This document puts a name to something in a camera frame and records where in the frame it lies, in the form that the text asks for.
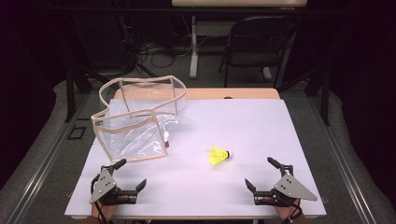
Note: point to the person's right hand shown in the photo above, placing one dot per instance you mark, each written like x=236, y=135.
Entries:
x=284, y=212

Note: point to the yellow shuttlecock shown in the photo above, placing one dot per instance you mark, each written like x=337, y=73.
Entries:
x=215, y=156

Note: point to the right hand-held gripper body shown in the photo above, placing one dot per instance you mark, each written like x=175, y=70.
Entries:
x=292, y=188

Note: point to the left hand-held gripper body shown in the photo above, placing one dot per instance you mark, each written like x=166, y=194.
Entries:
x=103, y=186

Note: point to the person's left hand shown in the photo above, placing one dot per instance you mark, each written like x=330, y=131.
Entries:
x=107, y=211

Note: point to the clear bag with beige trim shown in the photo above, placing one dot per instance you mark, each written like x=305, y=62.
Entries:
x=134, y=137

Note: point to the wooden table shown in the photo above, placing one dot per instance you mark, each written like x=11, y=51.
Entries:
x=218, y=93

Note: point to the white desk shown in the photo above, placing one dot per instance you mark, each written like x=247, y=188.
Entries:
x=194, y=46

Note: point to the black folding chair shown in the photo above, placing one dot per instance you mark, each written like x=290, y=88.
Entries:
x=261, y=26

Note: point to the metal floor rail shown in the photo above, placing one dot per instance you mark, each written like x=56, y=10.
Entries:
x=40, y=174
x=345, y=165

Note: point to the black floor socket frame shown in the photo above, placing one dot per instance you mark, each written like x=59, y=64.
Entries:
x=71, y=133

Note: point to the white board sheet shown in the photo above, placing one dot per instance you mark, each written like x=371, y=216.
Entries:
x=236, y=133

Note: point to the black stand post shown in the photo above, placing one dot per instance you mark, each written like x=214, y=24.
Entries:
x=70, y=93

